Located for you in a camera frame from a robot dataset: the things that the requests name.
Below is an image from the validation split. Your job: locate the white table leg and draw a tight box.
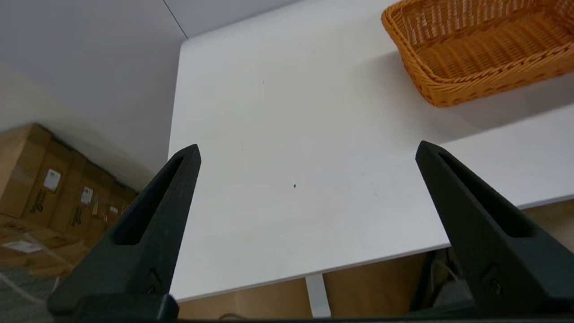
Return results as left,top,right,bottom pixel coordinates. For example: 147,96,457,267
305,274,331,319

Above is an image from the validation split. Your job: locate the orange wicker basket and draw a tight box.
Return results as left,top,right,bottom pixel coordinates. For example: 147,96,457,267
381,0,574,108

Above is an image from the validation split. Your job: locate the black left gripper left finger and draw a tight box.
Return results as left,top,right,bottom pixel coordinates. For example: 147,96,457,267
47,144,201,317

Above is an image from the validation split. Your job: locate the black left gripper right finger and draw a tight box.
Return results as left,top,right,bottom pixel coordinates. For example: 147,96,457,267
415,140,574,314

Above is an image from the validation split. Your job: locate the cardboard box with white label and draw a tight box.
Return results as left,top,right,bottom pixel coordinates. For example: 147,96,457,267
48,152,107,235
87,174,140,246
0,124,76,225

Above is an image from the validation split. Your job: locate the flattened brown cardboard pile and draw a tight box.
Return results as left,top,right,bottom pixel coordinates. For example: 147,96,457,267
0,214,87,279

